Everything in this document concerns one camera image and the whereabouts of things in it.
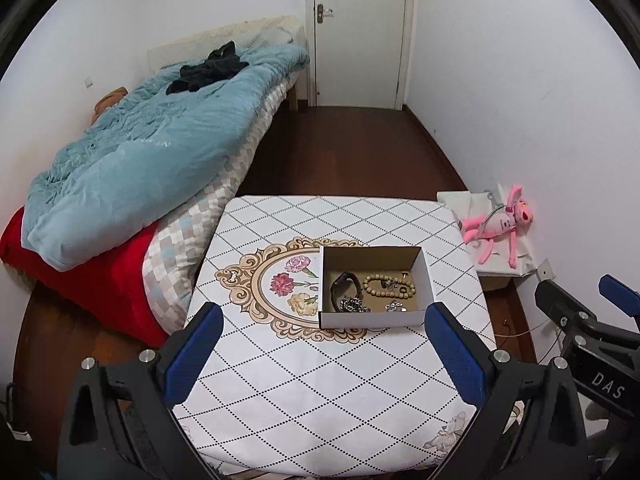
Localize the cream headboard cover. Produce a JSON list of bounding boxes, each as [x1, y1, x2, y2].
[[146, 15, 306, 71]]

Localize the black wristband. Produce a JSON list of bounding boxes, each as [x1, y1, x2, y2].
[[329, 271, 364, 309]]

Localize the red blanket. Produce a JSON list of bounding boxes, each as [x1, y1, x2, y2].
[[0, 207, 169, 349]]

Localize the pink plush toy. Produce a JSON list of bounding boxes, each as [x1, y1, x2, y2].
[[460, 184, 535, 267]]

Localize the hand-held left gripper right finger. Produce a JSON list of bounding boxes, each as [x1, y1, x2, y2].
[[424, 302, 588, 480]]

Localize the diamond pattern tablecloth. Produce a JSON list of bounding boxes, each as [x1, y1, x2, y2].
[[172, 195, 501, 477]]

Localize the wooden bead bracelet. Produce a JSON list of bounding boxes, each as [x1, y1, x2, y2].
[[362, 272, 417, 299]]

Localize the black clothes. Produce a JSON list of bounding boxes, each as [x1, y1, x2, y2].
[[166, 40, 250, 95]]

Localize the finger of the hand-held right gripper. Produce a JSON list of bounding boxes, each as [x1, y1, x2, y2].
[[534, 279, 640, 356], [599, 274, 640, 319]]

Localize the white door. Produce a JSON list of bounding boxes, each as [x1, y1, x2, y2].
[[312, 0, 409, 109]]

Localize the light blue quilt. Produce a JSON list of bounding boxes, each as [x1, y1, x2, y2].
[[25, 43, 311, 272]]

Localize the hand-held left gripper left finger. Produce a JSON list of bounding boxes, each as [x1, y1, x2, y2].
[[57, 302, 224, 480]]

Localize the beige cable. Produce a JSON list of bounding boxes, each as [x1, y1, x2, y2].
[[500, 317, 544, 339]]

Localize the cardboard box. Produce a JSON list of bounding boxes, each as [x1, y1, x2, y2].
[[318, 246, 436, 330]]

